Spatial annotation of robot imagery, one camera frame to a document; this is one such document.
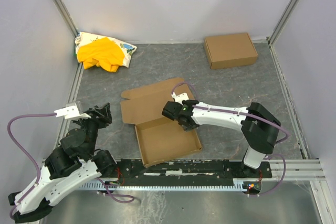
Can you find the cardboard box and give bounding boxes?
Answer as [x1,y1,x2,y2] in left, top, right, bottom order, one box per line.
[204,33,258,69]
[120,78,202,168]

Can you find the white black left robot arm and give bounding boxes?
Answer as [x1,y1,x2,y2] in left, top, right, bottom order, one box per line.
[8,102,117,223]

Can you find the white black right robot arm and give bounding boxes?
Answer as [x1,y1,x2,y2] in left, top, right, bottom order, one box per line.
[162,100,281,178]

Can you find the folded closed cardboard box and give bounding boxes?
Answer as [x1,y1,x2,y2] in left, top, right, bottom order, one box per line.
[204,33,258,69]

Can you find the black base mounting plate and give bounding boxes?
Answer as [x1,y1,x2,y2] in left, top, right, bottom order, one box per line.
[117,159,272,179]

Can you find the yellow cloth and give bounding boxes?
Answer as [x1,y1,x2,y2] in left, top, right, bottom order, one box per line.
[77,38,125,72]

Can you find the floral patterned cloth bag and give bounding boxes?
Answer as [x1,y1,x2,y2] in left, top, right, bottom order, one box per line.
[75,32,137,68]

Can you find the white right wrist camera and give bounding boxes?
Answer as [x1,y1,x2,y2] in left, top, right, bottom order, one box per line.
[171,92,189,104]

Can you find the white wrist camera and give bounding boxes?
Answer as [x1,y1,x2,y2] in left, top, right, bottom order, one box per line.
[54,101,91,120]
[171,92,189,104]

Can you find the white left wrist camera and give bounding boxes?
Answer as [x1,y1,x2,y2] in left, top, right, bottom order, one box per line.
[54,101,91,120]

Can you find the light blue cable duct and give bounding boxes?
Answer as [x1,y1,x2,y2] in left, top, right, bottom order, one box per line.
[78,180,247,192]

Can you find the right aluminium corner post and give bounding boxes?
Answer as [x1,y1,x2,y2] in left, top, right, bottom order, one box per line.
[267,0,300,46]

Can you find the aluminium frame rail front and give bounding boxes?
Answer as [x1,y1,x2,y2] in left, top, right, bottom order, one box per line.
[36,157,326,182]

